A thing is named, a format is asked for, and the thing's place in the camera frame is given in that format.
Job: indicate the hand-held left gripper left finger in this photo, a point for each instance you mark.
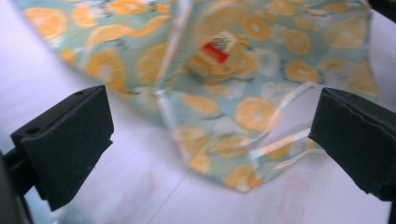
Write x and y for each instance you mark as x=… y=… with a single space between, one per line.
x=68 y=140

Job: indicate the white table mat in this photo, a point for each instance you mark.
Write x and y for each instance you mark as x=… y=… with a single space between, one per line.
x=140 y=186

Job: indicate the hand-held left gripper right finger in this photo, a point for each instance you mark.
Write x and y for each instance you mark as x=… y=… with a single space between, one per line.
x=358 y=140

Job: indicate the orange-slice print tote bag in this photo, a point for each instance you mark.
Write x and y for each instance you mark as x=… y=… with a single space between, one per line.
x=258 y=112

